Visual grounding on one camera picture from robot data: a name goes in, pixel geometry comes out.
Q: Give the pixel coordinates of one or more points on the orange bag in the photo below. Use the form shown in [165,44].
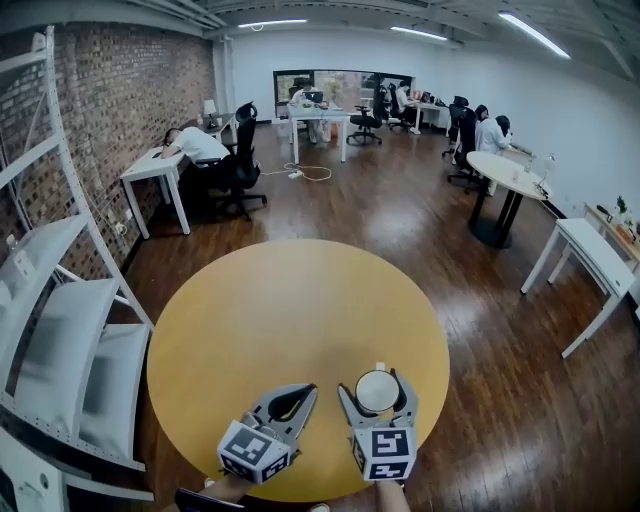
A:
[335,132]

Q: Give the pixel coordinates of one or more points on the white appliance box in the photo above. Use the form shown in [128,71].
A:
[30,485]

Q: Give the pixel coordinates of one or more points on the ceiling light panel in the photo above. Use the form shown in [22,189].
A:
[535,35]
[419,33]
[272,23]

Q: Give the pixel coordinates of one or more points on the person's right forearm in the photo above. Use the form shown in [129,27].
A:
[390,497]

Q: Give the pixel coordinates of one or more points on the white metal shelving rack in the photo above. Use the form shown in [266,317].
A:
[65,310]

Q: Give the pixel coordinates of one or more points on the round white table black legs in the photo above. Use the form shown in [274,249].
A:
[500,170]

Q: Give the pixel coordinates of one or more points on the wooden sideboard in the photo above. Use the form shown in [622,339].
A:
[605,230]

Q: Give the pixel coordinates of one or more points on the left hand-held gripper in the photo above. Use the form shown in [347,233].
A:
[250,450]

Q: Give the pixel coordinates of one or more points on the person's right shoe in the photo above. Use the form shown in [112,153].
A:
[320,507]

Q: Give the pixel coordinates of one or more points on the white cup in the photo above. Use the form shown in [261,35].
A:
[375,392]

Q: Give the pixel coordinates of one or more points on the dark top desk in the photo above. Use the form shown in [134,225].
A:
[222,120]

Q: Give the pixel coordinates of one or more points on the black flat device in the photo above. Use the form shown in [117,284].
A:
[205,501]

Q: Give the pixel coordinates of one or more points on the white power strip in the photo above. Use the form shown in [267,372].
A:
[295,175]

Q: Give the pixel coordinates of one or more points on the white shade table lamp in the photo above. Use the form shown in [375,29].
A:
[210,107]

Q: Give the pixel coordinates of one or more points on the orange box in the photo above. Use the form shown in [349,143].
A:
[626,231]

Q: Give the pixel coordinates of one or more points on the white desk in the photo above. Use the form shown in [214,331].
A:
[430,106]
[155,167]
[320,112]

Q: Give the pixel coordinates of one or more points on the clear plastic water bottle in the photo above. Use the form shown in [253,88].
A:
[20,260]

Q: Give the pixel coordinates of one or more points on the black office chair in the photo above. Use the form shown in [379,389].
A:
[395,107]
[245,150]
[467,150]
[457,117]
[367,120]

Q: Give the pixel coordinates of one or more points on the person's left forearm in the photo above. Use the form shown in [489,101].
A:
[230,487]

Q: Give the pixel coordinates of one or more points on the round yellow wooden table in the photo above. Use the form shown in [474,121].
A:
[280,310]

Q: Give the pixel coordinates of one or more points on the dark framed window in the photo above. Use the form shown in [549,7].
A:
[345,82]

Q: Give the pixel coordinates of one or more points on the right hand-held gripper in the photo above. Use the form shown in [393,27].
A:
[385,452]

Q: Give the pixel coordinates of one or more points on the white rectangular table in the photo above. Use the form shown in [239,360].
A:
[595,255]

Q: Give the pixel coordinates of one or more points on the potted green plant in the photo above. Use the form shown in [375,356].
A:
[621,205]

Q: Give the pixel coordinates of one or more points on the black laptop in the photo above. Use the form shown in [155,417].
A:
[314,97]

